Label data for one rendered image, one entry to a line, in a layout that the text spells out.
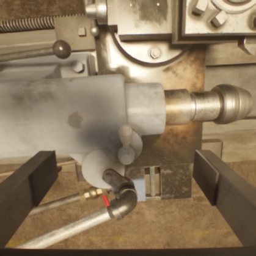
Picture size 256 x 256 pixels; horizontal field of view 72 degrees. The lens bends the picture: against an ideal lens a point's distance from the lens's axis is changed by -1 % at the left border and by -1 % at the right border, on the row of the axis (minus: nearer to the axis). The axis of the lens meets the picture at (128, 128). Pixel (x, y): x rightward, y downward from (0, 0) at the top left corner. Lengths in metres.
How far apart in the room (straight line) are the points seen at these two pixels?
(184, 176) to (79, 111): 0.51
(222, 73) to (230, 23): 0.47
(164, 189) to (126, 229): 1.38
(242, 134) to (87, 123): 0.62
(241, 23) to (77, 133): 0.35
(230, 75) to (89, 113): 0.66
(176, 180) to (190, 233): 1.52
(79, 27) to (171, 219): 1.84
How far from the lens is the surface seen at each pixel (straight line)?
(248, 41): 0.47
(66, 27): 0.65
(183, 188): 0.76
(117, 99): 0.32
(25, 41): 0.73
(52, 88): 0.35
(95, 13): 0.49
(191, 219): 2.11
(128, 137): 0.21
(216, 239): 2.38
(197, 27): 0.38
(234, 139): 0.80
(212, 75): 0.83
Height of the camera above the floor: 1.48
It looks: 75 degrees down
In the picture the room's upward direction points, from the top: 179 degrees clockwise
